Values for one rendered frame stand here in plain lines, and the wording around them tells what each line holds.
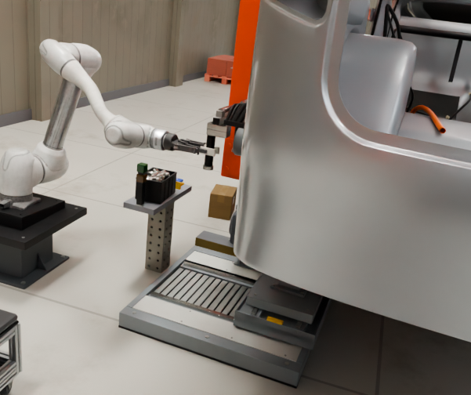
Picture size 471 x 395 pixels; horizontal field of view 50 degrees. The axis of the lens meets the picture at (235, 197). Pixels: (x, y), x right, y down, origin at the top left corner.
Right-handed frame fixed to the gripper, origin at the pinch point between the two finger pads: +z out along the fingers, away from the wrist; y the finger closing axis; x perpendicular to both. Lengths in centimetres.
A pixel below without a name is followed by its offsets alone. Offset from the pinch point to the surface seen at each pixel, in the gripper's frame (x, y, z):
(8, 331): -53, 79, -34
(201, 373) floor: -83, 33, 19
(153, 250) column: -71, -30, -38
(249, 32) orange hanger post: 46, -60, -9
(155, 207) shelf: -38, -14, -31
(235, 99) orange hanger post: 12, -60, -12
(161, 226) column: -55, -30, -35
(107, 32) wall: 6, -405, -320
